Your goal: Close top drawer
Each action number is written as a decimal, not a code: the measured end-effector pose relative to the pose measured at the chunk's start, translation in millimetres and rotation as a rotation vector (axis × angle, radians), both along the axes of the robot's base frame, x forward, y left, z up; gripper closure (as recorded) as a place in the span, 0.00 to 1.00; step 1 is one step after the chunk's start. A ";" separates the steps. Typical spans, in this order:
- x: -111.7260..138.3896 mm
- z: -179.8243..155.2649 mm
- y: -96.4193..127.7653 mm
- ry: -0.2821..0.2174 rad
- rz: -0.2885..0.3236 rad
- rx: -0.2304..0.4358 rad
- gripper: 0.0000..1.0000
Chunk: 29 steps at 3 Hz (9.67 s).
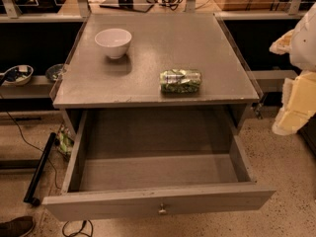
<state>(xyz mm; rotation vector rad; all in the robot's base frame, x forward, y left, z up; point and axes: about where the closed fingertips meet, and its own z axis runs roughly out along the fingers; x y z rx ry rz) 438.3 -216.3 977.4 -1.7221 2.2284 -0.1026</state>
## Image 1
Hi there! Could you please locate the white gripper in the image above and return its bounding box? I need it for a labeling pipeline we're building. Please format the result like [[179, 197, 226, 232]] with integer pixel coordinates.
[[269, 4, 316, 135]]

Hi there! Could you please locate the grey top drawer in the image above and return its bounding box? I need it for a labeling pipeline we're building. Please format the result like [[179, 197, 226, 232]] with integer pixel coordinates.
[[43, 108, 275, 221]]

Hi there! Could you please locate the grey drawer cabinet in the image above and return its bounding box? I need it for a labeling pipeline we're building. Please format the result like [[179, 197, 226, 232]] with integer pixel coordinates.
[[48, 12, 265, 140]]

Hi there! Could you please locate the grey side shelf beam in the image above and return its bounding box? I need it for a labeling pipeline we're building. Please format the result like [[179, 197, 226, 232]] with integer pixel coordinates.
[[251, 70, 297, 93]]

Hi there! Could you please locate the green snack bag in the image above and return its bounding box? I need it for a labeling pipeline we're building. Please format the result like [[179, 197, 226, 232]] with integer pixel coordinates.
[[160, 69, 201, 94]]

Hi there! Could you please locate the white ceramic bowl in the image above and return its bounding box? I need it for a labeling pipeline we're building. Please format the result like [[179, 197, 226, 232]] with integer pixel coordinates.
[[95, 29, 132, 59]]

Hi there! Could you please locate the black monitor stand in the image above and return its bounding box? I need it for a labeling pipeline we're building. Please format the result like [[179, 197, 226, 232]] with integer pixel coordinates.
[[99, 0, 154, 13]]

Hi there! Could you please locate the green packet on floor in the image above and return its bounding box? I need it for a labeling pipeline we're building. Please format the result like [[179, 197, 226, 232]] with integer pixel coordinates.
[[56, 124, 74, 157]]

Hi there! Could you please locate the white bowl on shelf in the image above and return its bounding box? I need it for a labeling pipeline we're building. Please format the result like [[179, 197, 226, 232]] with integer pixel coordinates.
[[0, 65, 34, 86]]

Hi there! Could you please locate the black tube on floor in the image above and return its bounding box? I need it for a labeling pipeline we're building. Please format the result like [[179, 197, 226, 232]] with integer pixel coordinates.
[[24, 132, 56, 206]]

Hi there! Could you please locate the dark shoe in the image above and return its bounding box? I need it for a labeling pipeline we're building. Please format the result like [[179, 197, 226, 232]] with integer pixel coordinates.
[[0, 216, 36, 237]]

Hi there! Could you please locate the black floor cable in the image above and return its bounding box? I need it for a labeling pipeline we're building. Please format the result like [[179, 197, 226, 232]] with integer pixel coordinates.
[[0, 94, 95, 237]]

